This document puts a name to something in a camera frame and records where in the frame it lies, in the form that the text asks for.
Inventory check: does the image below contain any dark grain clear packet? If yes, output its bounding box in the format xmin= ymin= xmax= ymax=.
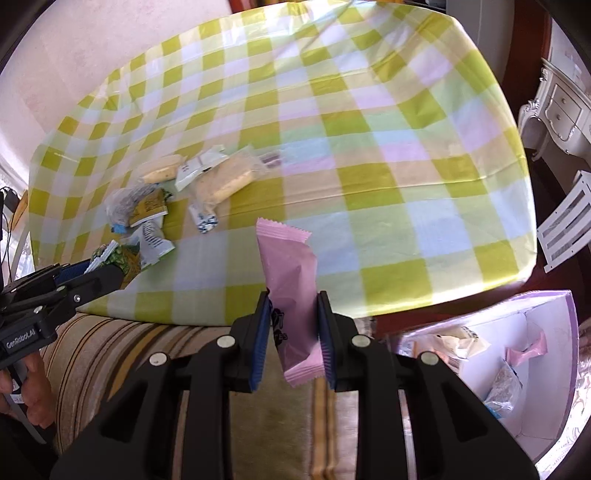
xmin=105 ymin=187 xmax=158 ymax=234

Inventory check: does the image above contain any black power adapter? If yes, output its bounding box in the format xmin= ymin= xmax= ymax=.
xmin=0 ymin=187 xmax=19 ymax=241

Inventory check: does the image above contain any yellow cake clear packet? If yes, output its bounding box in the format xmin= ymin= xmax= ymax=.
xmin=134 ymin=154 xmax=185 ymax=185

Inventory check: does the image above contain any green checked tablecloth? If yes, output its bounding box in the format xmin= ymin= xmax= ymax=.
xmin=28 ymin=0 xmax=539 ymax=326

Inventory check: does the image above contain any white slatted stool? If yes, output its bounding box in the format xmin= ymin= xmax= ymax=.
xmin=536 ymin=170 xmax=591 ymax=273

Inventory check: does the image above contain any cream cracker bar packet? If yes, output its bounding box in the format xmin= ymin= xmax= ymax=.
xmin=189 ymin=148 xmax=271 ymax=208

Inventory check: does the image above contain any white ornate vanity dresser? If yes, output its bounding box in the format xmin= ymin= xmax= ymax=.
xmin=517 ymin=44 xmax=591 ymax=160

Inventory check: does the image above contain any olive yellow snack packet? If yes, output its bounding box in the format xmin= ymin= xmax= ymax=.
xmin=127 ymin=187 xmax=172 ymax=227

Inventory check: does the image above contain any clear bin of snacks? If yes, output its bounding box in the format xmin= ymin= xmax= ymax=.
xmin=388 ymin=290 xmax=580 ymax=467

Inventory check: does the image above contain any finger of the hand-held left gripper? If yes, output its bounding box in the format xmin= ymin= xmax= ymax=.
xmin=9 ymin=261 xmax=109 ymax=296
xmin=44 ymin=264 xmax=127 ymax=319

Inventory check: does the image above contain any striped beige blanket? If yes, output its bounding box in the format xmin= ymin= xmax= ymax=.
xmin=39 ymin=311 xmax=419 ymax=480

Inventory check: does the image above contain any green patterned candy packet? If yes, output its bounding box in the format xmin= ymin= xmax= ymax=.
xmin=90 ymin=240 xmax=141 ymax=287

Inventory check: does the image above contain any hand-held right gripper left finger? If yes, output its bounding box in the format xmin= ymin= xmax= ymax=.
xmin=51 ymin=291 xmax=273 ymax=480

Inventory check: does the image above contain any white flat snack packet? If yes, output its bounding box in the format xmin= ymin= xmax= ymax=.
xmin=174 ymin=145 xmax=229 ymax=191

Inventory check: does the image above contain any person's left hand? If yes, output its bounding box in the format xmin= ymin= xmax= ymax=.
xmin=0 ymin=353 xmax=56 ymax=430

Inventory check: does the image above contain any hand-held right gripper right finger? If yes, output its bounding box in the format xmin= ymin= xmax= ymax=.
xmin=316 ymin=290 xmax=541 ymax=480

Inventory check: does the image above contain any purple bar clear packet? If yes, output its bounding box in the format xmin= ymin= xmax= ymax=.
xmin=259 ymin=150 xmax=289 ymax=169

